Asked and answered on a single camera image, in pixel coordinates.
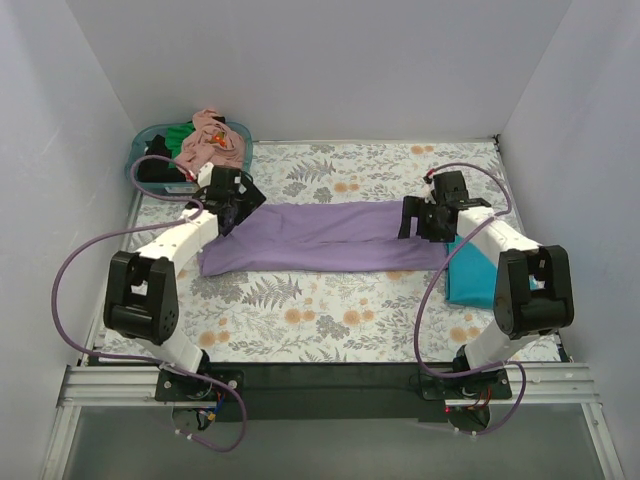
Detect purple t shirt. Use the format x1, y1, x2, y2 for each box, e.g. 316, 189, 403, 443
198, 201, 446, 277

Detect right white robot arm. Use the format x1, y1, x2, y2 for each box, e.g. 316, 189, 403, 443
398, 162, 575, 398

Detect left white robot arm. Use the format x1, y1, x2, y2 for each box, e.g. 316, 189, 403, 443
103, 166, 266, 400

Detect pink crumpled shirt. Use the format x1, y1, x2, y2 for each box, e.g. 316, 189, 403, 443
175, 109, 246, 176

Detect green shirt in basket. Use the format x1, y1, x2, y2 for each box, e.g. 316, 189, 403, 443
165, 122, 195, 159

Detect black shirt in basket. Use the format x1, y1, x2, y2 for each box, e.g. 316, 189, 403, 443
137, 135, 186, 183

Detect folded teal t shirt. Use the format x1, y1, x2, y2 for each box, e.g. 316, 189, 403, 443
445, 243, 497, 310

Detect floral patterned table mat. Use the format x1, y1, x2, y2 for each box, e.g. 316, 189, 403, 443
97, 142, 561, 363

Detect teal plastic laundry basket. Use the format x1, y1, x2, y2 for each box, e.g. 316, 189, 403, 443
124, 121, 253, 196

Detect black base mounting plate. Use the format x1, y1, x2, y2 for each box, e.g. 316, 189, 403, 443
155, 363, 514, 423

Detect aluminium frame rail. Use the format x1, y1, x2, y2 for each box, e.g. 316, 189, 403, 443
43, 363, 625, 479

